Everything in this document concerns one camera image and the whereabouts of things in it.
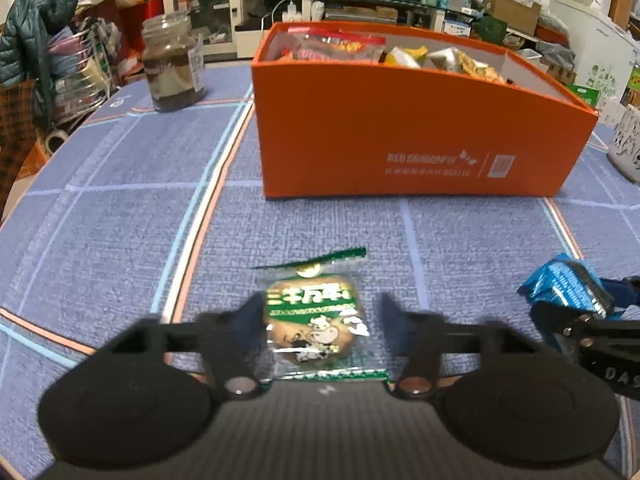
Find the white patterned cup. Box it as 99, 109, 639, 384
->
608, 105, 640, 184

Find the plaid fabric chair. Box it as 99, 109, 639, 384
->
0, 80, 37, 211

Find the glass jar with dark contents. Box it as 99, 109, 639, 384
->
141, 11, 206, 112

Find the blue wafer snack packet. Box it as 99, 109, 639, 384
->
518, 254, 615, 318

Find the white glass door cabinet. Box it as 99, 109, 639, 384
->
163, 0, 244, 62

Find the blue plaid tablecloth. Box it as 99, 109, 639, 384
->
1, 65, 639, 479

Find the orange cardboard shoe box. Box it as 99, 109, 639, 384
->
252, 22, 598, 198

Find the dark red jerky packet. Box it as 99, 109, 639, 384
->
277, 27, 386, 64

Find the brown cardboard box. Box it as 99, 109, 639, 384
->
485, 0, 541, 36

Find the green yellow noodle snack bag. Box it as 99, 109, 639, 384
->
425, 47, 506, 84

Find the green cow biscuit packet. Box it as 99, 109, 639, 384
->
254, 246, 388, 382

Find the teal puffer jacket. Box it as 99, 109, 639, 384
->
1, 0, 78, 87

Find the metal wire cart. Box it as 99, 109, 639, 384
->
48, 18, 122, 126

